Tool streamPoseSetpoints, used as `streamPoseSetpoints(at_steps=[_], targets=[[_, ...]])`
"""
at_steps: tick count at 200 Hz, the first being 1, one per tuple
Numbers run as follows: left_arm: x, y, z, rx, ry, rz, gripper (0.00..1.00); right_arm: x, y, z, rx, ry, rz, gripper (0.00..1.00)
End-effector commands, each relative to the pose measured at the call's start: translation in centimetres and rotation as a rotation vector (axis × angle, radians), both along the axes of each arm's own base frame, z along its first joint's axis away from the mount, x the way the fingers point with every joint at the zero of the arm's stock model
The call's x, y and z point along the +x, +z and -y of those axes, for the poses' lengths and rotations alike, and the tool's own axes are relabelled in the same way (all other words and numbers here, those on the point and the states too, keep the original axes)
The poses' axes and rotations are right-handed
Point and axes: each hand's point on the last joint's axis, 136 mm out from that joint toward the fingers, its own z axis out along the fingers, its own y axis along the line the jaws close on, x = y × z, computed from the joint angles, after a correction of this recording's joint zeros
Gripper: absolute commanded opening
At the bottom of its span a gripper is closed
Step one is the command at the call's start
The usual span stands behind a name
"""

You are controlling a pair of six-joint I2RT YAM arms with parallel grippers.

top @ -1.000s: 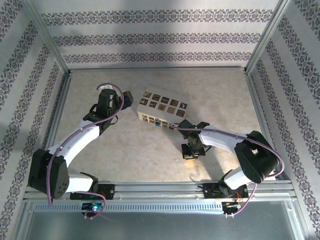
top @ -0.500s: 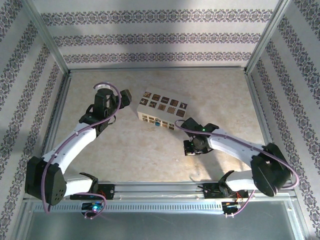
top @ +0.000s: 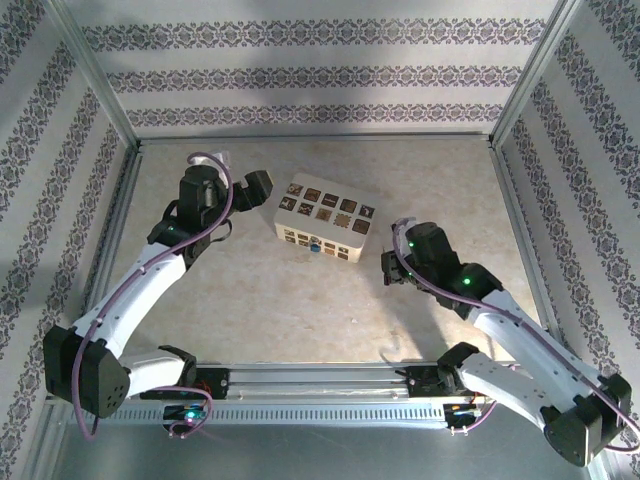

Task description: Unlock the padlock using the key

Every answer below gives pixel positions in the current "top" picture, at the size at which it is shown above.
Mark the white wooden box with tiles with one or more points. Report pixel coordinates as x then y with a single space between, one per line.
325 215

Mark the small blue padlock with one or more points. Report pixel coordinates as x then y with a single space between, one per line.
315 246

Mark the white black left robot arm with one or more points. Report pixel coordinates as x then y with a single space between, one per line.
150 287

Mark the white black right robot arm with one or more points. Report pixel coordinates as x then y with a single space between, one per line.
505 385

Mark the small circuit board orange light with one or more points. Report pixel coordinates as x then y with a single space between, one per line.
462 410

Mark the grey metal sheet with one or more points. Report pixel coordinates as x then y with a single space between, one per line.
320 455

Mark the small circuit board green light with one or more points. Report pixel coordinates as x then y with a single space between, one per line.
187 414

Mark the short aluminium frame rail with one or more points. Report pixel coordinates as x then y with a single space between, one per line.
315 138

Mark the aluminium side frame rail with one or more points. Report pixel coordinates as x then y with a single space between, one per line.
520 225
113 230

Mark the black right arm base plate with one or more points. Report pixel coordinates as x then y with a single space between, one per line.
420 382

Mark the wide aluminium mounting rail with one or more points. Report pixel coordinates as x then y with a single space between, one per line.
320 380

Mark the aluminium frame post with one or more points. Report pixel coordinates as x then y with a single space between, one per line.
94 70
533 70

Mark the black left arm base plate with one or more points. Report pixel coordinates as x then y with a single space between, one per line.
220 382

